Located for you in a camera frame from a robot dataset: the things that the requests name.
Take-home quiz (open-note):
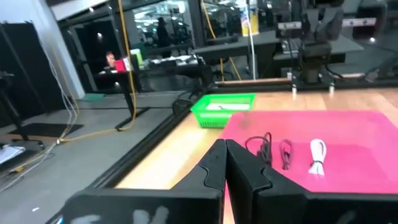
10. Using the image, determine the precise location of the laptop computer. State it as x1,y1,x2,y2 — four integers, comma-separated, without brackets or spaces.
273,30,365,62

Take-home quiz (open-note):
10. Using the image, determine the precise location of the black tripod stand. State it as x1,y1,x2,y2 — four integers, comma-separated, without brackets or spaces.
0,70,45,146

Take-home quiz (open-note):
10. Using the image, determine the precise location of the yellow poster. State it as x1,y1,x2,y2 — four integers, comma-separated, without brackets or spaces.
240,0,260,37

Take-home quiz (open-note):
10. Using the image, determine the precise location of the white pole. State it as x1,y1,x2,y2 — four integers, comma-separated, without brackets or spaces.
248,0,257,80

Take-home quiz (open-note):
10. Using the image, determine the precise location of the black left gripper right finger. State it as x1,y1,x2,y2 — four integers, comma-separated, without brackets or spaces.
226,139,308,224

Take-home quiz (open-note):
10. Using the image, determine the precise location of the black cable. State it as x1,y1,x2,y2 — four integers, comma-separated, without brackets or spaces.
244,131,274,167

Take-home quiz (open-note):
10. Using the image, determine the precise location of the light blue cable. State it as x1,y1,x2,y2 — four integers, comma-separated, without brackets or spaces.
307,138,328,176

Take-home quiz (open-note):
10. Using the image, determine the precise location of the red box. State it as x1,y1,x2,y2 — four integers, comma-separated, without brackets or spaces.
114,58,132,73

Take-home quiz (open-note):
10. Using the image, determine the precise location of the black partition panel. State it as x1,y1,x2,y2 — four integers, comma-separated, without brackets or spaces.
0,21,67,126

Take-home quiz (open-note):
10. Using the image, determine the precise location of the dark red cable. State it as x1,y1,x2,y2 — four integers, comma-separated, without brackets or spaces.
279,139,294,171

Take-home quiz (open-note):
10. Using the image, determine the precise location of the black metal table frame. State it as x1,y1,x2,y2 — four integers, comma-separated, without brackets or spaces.
88,76,398,190

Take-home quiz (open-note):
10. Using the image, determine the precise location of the red plastic bin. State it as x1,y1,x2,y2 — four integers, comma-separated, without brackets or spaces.
219,110,398,224

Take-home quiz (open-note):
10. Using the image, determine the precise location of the yellow hanging cable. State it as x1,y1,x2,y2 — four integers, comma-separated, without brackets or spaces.
201,0,243,81
9,0,138,174

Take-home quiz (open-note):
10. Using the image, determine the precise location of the person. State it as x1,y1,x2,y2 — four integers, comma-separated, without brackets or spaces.
156,16,172,58

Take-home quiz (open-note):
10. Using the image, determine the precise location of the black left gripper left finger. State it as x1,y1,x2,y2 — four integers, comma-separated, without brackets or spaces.
172,138,227,191

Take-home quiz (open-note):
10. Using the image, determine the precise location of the green plastic bin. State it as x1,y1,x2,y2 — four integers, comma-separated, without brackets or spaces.
190,93,257,129

